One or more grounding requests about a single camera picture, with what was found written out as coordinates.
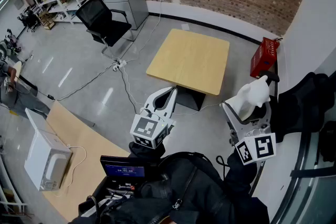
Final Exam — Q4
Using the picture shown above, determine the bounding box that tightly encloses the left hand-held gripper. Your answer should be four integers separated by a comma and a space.
130, 86, 178, 150

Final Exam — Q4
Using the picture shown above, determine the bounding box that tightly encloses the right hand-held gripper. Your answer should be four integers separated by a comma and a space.
220, 101, 277, 166

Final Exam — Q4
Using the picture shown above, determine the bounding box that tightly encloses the white plastic bear figure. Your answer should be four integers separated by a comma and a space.
236, 74, 271, 122

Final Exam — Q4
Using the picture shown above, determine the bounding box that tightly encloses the person's left forearm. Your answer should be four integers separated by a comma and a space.
128, 141, 166, 166

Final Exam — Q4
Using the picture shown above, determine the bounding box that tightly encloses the person's right forearm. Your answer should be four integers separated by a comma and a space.
223, 151, 258, 194

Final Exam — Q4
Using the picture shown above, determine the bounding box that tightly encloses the square wooden table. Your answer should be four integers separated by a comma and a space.
145, 28, 230, 111

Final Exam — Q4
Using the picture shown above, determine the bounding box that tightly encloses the black padded armchair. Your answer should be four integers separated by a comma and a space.
258, 70, 336, 144

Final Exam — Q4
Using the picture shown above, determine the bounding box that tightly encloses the white power strip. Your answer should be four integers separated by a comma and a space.
112, 59, 127, 72

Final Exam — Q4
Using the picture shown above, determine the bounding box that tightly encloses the red metal box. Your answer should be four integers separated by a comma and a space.
250, 37, 280, 79

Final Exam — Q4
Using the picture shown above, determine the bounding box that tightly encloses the black monitor screen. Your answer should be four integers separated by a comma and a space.
100, 155, 159, 182

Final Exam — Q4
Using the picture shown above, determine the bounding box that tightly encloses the long wooden desk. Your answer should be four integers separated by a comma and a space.
43, 100, 132, 222

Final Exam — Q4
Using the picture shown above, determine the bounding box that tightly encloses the black framed window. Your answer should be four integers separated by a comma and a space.
270, 123, 336, 224

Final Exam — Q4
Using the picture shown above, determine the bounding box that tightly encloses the black mesh office chair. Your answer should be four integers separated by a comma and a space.
75, 0, 132, 60

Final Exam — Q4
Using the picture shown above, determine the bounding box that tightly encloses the black equipment case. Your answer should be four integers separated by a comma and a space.
78, 175, 148, 218

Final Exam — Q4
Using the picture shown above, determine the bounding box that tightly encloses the white cardboard box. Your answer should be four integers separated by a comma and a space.
25, 108, 57, 137

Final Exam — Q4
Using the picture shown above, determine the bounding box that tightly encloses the white microwave oven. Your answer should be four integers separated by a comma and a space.
24, 130, 73, 191

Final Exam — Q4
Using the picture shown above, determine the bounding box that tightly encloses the wooden crate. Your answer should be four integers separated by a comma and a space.
39, 11, 56, 30

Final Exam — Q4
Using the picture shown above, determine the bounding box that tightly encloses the black swivel chair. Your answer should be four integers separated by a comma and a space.
17, 6, 41, 33

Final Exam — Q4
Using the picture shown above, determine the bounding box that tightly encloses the black floor cable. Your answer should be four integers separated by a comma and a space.
47, 62, 118, 102

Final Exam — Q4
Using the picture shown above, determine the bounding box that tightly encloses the white wall cable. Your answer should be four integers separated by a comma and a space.
122, 0, 162, 63

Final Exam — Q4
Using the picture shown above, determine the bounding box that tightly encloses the white microwave cable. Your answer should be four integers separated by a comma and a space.
54, 144, 87, 198

